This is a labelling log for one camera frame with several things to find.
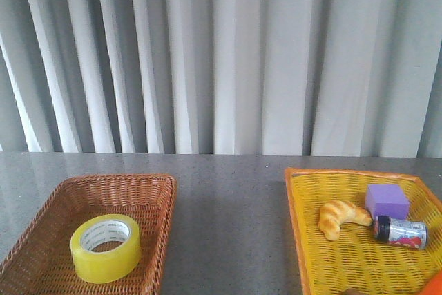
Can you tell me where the yellow tape roll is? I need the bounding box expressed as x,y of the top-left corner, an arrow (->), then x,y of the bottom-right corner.
70,214 -> 142,284

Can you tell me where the grey pleated curtain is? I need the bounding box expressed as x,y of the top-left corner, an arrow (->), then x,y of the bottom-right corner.
1,0 -> 441,158

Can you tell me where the toy croissant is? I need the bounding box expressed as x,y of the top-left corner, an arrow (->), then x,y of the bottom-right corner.
318,200 -> 373,241

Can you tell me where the purple foam cube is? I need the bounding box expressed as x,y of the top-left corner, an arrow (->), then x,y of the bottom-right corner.
365,184 -> 410,220

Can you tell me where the yellow orange plastic basket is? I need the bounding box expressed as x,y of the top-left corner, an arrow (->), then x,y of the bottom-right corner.
285,168 -> 441,294

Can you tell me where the brown object at bottom edge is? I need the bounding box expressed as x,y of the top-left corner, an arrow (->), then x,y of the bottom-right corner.
343,288 -> 363,295

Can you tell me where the small labelled jar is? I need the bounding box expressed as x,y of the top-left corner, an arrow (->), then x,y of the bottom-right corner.
374,216 -> 429,250

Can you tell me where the brown wicker basket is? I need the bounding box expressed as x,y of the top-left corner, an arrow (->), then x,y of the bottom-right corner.
1,174 -> 177,294

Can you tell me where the orange object at corner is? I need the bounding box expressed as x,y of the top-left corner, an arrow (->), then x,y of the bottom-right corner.
419,272 -> 442,295

